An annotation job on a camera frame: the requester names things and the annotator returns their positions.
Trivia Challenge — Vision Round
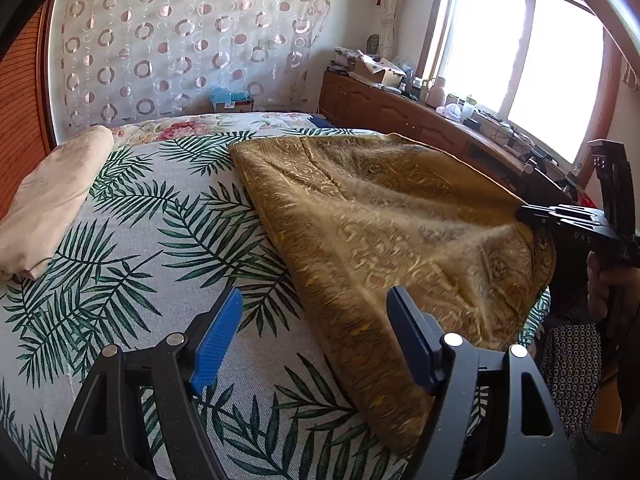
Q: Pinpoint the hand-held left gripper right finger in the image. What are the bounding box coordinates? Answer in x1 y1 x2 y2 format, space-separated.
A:
386 285 576 480

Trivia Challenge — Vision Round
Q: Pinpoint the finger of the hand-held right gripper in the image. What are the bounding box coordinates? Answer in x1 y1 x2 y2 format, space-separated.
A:
530 220 608 241
515 204 607 222

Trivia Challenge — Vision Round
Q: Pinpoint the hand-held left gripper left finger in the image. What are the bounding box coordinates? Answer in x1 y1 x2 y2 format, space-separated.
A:
52 285 244 480

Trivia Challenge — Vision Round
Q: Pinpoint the gold paisley garment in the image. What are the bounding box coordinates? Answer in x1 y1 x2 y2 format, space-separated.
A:
227 132 557 453

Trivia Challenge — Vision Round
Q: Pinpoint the person's right hand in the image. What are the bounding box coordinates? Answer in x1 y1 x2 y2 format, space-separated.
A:
586 251 640 321

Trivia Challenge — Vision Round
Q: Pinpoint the palm leaf print sheet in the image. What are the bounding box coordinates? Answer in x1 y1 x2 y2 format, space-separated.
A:
0 127 551 480

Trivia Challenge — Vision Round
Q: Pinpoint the window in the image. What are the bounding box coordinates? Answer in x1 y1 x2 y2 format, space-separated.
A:
425 0 621 171

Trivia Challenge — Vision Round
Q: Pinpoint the person's dotted dark clothing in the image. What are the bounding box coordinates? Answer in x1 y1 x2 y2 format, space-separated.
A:
542 322 603 433

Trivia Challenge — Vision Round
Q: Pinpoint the white plastic jug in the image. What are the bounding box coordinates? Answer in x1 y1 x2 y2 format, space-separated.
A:
425 76 447 108

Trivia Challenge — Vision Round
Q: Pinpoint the wooden cabinet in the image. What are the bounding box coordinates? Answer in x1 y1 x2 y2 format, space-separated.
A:
319 70 576 201

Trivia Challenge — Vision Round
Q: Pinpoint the floral quilt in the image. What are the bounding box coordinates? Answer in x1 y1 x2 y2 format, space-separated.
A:
110 111 326 148

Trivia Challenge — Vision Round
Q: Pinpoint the folded beige cloth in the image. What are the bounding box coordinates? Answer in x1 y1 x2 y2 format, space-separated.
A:
0 125 115 281

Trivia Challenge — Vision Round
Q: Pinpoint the open cardboard box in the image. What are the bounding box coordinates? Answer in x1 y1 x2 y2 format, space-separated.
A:
355 52 406 88

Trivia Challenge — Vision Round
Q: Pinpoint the cardboard box with blue contents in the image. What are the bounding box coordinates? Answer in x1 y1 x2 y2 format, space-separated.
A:
209 85 255 113

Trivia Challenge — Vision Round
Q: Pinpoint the lace window curtain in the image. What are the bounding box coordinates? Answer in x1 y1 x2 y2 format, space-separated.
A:
372 0 413 61

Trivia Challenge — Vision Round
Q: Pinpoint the wooden slatted wardrobe door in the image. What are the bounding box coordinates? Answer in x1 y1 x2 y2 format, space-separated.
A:
0 5 56 221

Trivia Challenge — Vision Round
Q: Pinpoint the circle pattern sheer curtain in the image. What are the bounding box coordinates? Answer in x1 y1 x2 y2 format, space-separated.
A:
55 0 333 133

